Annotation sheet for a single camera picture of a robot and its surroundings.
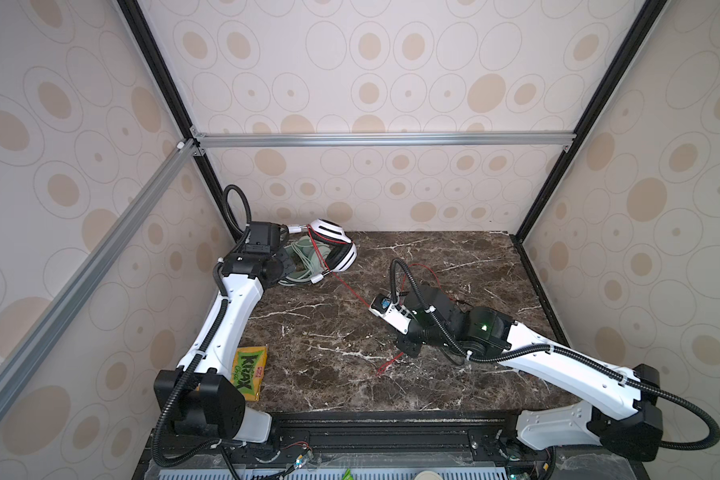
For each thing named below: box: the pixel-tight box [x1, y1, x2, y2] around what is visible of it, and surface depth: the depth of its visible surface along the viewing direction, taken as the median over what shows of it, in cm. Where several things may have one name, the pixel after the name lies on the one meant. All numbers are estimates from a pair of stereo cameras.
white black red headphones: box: [308, 218, 358, 273], surface depth 78 cm
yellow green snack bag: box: [231, 346, 268, 401], surface depth 87 cm
